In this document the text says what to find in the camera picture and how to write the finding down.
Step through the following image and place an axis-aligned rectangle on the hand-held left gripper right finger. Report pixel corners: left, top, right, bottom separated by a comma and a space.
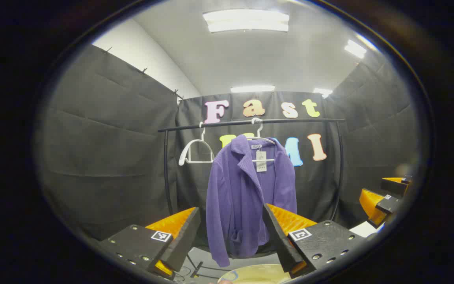
262, 203, 369, 278

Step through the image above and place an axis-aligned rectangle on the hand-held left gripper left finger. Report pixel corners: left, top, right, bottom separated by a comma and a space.
100, 207, 202, 280

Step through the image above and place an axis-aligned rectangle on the beige laundry hamper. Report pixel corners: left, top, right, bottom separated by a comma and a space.
217, 263, 291, 284

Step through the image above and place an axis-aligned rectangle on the purple knit jacket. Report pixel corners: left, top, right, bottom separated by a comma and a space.
206, 134, 298, 268

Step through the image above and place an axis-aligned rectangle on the white plastic hanger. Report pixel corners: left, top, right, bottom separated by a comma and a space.
247, 118, 277, 162
178, 122, 215, 166

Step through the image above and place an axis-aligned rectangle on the black clothes rack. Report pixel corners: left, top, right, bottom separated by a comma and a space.
157, 118, 346, 280

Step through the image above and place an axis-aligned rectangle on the white flat panel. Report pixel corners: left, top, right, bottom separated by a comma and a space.
348, 221, 385, 238

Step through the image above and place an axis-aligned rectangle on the black backdrop cloth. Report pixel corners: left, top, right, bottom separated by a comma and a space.
38, 43, 421, 261

